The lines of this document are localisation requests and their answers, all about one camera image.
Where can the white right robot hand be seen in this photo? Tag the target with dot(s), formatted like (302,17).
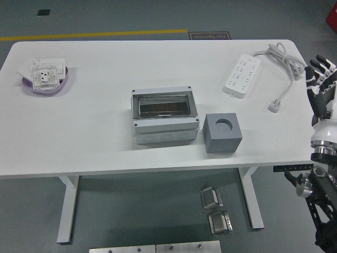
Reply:
(326,129)

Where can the grey electrical box clear lid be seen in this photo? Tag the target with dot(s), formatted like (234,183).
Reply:
(163,129)

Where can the orange cylinder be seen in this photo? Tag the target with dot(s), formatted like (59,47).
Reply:
(163,108)

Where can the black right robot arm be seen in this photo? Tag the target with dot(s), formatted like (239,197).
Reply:
(326,189)

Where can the grey cube with round hole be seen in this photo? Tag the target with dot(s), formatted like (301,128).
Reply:
(221,143)

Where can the black table control panel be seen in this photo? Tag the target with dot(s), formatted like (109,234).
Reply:
(292,168)

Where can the red object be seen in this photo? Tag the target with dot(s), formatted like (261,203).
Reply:
(332,18)

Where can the dark floor sign Fine Operation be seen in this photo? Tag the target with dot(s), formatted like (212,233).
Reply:
(210,36)

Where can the yellow floor tape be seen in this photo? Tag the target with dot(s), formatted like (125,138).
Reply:
(105,34)

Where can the purple bowl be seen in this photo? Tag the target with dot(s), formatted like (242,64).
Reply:
(63,81)

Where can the white socket panel printed back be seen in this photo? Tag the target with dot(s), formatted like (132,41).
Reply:
(43,76)

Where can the black floor cover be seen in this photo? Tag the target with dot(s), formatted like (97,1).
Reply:
(43,12)

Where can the grey metal base plate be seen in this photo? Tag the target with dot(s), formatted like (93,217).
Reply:
(188,247)
(121,249)

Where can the white switch panel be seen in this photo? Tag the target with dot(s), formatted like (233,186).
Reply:
(58,62)

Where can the white plain wall panel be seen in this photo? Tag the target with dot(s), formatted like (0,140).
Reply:
(25,68)

